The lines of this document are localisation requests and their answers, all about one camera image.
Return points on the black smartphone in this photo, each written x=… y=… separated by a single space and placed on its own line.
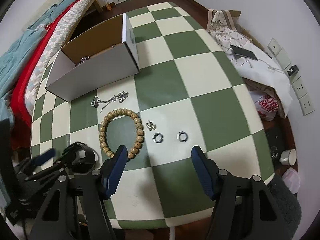
x=241 y=52

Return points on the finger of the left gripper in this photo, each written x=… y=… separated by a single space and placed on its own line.
x=68 y=156
x=29 y=165

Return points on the teal blue duvet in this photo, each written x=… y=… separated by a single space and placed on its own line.
x=15 y=58

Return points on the black charger plug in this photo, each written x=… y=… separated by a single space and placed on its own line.
x=293 y=70

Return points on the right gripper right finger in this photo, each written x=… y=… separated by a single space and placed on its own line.
x=244 y=207

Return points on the bed with red sheet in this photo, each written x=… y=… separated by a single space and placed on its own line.
x=26 y=88

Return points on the red white plastic bag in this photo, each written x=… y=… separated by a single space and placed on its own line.
x=265 y=105

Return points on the patterned tote bag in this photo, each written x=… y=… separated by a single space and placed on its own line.
x=223 y=26

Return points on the small silver earring cluster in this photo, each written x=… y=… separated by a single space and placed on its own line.
x=150 y=125

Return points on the white wall socket strip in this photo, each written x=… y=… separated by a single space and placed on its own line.
x=281 y=57

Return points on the green white checkered tablecloth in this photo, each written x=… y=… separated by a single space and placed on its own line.
x=192 y=93

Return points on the orange bottle on floor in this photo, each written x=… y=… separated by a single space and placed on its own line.
x=108 y=6

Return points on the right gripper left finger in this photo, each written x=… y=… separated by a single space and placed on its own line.
x=74 y=208

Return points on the white ceramic cup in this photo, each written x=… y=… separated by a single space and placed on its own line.
x=288 y=157

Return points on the white cardboard box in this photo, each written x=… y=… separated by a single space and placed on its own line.
x=101 y=55

